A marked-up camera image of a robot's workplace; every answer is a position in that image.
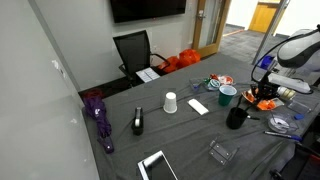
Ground small clear box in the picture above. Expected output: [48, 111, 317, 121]
[189, 77, 206, 93]

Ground metal partition frame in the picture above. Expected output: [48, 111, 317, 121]
[251, 0, 291, 66]

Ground blue marker pen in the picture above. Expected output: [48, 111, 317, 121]
[263, 130, 303, 142]

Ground clear square plastic container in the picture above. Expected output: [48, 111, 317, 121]
[267, 111, 300, 135]

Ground white tape roll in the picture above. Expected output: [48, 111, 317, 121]
[273, 117, 291, 130]

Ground black tongs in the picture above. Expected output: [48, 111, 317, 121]
[235, 94, 254, 113]

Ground black wall television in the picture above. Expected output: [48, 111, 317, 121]
[109, 0, 188, 24]

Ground purple folded umbrella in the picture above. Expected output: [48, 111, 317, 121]
[82, 95, 115, 155]

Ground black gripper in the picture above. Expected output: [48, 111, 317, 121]
[250, 71, 280, 103]

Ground yellow wooden door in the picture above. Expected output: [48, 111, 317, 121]
[248, 1, 279, 34]

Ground wooden framed glass door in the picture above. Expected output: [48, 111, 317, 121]
[191, 0, 232, 59]

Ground orange snack bag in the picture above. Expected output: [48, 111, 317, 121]
[241, 89, 278, 112]

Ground green cup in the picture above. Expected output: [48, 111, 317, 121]
[218, 84, 238, 107]

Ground red and white packet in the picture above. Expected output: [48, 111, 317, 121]
[209, 73, 235, 86]

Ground clear acrylic box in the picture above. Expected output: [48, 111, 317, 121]
[286, 98, 313, 116]

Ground black tablet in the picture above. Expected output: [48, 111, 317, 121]
[137, 150, 179, 180]

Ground clear box with tape rolls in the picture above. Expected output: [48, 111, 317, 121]
[203, 77, 223, 92]

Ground white rectangular block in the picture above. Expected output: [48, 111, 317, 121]
[186, 98, 210, 117]

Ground white paper cup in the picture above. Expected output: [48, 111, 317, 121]
[162, 91, 179, 115]

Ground grey table cloth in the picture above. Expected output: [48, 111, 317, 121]
[81, 53, 320, 180]

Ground blue bin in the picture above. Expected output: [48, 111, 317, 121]
[258, 54, 276, 71]

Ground black cup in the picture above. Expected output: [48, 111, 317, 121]
[225, 106, 250, 130]

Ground black office chair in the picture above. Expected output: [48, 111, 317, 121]
[112, 29, 171, 88]

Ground white paper sheet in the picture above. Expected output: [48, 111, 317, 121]
[135, 67, 161, 84]

